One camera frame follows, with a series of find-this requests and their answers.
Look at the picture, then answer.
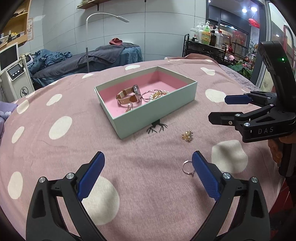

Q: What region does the gold crystal brooch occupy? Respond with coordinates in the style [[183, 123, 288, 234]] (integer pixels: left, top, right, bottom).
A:
[[182, 130, 193, 142]]

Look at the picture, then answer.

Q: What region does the silver ring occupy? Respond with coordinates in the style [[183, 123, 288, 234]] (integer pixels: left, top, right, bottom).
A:
[[181, 160, 196, 177]]

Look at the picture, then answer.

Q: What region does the right hand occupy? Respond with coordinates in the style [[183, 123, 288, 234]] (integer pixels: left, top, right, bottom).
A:
[[268, 137, 285, 166]]

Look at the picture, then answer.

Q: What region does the black metal trolley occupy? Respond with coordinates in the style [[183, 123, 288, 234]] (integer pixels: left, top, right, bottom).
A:
[[182, 34, 226, 65]]

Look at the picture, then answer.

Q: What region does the clear plastic bottle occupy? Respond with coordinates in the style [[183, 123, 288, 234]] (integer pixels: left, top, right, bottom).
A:
[[215, 28, 223, 49]]

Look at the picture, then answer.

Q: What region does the dark brown bottle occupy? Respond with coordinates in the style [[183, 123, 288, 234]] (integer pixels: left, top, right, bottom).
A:
[[209, 30, 217, 47]]

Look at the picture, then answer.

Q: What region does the green yellow bottle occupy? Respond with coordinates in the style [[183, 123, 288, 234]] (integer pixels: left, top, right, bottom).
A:
[[202, 25, 211, 45]]

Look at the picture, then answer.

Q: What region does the pink polka dot bedspread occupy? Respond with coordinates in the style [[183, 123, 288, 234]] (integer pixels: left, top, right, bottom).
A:
[[1, 58, 283, 240]]

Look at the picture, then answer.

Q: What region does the white pump bottle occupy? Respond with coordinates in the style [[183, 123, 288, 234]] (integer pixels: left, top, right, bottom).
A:
[[191, 21, 210, 44]]

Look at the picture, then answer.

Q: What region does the mint green pink-lined box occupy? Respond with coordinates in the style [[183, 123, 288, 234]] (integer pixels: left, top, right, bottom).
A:
[[95, 66, 197, 139]]

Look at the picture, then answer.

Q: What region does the purple floral blanket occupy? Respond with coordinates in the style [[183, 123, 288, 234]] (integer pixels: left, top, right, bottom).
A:
[[0, 101, 18, 137]]

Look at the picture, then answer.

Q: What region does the white beauty machine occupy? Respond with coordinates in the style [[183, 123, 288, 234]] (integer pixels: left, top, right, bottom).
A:
[[1, 43, 35, 102]]

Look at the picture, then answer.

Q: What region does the dark grey towel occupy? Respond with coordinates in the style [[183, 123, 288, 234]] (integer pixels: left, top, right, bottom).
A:
[[77, 42, 139, 65]]

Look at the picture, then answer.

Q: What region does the red folded cloth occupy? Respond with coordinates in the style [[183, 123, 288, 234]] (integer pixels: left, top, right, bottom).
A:
[[109, 38, 123, 46]]

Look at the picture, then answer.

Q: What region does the blue massage bed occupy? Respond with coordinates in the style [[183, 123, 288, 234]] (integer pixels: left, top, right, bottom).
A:
[[29, 43, 143, 87]]

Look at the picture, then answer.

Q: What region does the white arched floor lamp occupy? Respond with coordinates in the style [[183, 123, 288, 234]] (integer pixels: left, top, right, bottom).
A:
[[85, 12, 130, 73]]

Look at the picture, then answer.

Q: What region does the crumpled blue bedding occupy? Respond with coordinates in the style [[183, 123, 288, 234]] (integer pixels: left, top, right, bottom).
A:
[[28, 49, 72, 75]]

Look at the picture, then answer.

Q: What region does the white pearl bracelet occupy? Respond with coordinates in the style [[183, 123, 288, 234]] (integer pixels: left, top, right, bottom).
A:
[[147, 90, 170, 102]]

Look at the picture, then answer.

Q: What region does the silver bangle bracelet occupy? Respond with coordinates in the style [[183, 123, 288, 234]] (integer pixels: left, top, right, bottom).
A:
[[140, 89, 163, 103]]

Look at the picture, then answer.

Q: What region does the tan strap wristwatch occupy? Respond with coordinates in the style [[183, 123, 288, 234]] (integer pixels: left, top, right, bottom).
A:
[[116, 85, 142, 105]]

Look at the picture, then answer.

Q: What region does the wooden wall shelf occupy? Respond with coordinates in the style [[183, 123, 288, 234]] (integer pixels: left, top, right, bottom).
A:
[[1, 1, 31, 50]]

